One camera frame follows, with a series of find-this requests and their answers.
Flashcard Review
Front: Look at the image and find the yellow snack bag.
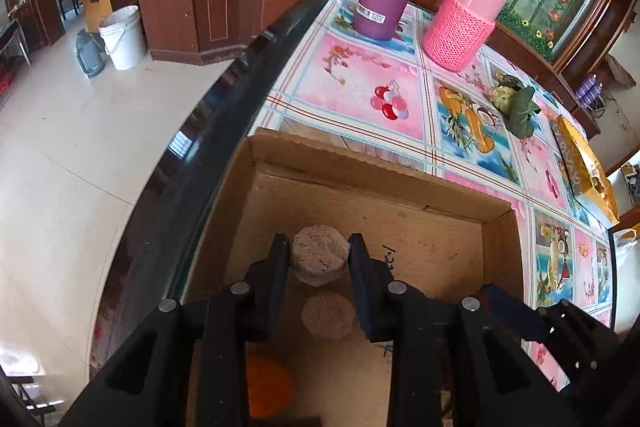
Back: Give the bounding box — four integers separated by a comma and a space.
552, 114, 621, 230

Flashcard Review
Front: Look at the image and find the wooden cabinet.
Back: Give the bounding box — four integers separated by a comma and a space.
72, 0, 640, 138

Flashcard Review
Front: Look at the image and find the green leafy fruit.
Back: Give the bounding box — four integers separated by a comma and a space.
489, 74, 542, 138

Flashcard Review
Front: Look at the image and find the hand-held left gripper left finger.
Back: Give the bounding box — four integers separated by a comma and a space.
60, 233, 292, 427

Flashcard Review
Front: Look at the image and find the grey water jug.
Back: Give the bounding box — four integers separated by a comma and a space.
75, 29, 106, 78

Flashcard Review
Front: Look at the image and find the white plastic bucket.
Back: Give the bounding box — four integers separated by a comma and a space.
99, 5, 148, 71

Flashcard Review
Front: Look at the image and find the brown cardboard box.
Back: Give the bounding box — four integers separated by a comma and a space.
182, 127, 526, 427

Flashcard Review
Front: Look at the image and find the small orange tangerine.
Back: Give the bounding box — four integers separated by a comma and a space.
247, 353, 295, 419

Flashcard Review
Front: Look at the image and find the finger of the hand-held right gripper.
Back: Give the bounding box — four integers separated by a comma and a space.
480, 284, 548, 343

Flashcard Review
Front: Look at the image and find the beige round pastry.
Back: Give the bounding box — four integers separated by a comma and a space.
301, 291, 358, 340
291, 224, 349, 288

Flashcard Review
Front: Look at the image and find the purple bottles pack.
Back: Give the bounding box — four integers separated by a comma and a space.
574, 74, 603, 108

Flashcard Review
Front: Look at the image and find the pink knitted sleeve bottle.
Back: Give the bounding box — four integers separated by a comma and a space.
422, 0, 516, 72

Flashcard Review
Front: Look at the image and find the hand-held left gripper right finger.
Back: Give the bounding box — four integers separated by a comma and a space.
347, 233, 558, 427

